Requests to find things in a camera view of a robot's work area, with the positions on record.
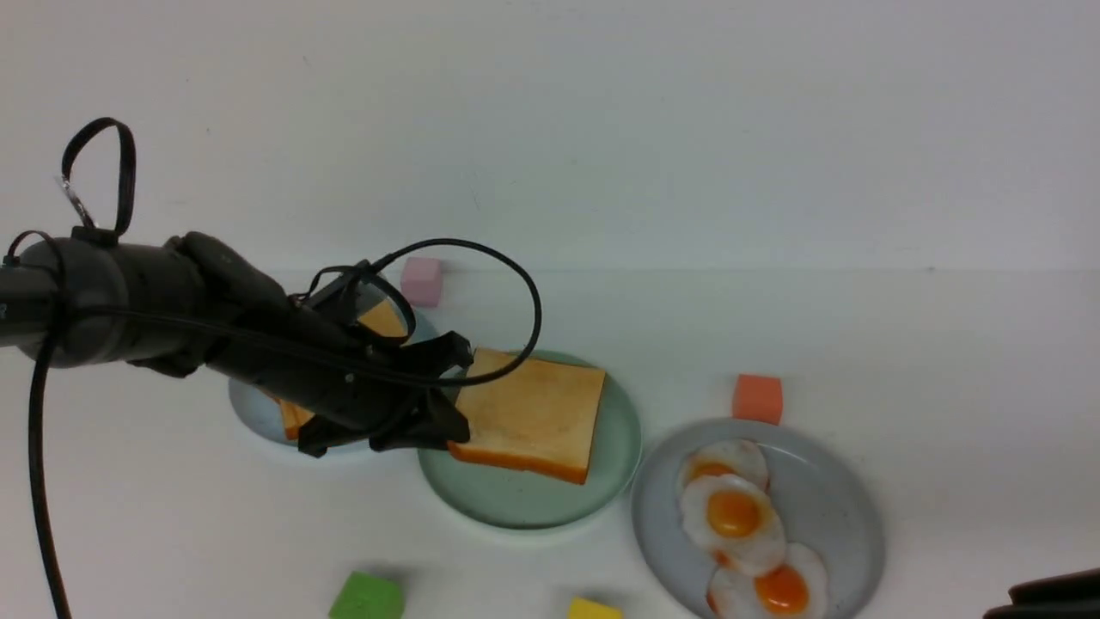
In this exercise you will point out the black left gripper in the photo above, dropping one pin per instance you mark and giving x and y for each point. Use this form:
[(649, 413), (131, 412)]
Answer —
[(369, 390)]

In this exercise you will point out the grey plate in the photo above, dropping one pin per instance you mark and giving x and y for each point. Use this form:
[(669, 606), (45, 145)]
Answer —
[(822, 504)]

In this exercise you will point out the green cube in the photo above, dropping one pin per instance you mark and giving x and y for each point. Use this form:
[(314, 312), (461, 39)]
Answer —
[(368, 596)]

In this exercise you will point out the yellow cube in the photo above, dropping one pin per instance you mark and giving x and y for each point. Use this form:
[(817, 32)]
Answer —
[(582, 608)]

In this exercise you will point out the orange cube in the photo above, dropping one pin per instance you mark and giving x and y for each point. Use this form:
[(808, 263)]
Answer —
[(758, 398)]

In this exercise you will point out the toast slice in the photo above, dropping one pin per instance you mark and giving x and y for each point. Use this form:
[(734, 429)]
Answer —
[(386, 320), (294, 418), (540, 418)]

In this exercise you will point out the light blue plate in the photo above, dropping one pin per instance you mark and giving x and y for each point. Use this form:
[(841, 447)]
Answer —
[(261, 415)]

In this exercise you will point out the pale green plate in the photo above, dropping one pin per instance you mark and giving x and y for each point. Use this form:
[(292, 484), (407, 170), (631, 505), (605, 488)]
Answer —
[(518, 501)]

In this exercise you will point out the fried egg middle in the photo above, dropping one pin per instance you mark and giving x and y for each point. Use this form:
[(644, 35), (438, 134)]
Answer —
[(734, 522)]

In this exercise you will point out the fried egg bottom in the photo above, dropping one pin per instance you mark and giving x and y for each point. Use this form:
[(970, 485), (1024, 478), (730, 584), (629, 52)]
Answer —
[(797, 588)]

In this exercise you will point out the fried egg top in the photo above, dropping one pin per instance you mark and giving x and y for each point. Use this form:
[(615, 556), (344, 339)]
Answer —
[(726, 457)]

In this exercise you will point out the fried egg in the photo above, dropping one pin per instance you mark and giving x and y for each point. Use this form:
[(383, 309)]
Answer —
[(797, 588), (734, 522), (726, 457)]

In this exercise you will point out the pink cube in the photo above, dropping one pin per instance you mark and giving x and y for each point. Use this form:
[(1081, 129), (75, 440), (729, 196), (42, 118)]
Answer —
[(421, 281)]

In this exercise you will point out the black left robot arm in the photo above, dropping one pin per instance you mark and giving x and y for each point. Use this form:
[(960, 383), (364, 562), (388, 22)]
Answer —
[(194, 302)]

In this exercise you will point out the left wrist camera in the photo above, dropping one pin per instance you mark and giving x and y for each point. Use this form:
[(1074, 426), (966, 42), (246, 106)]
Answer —
[(344, 293)]

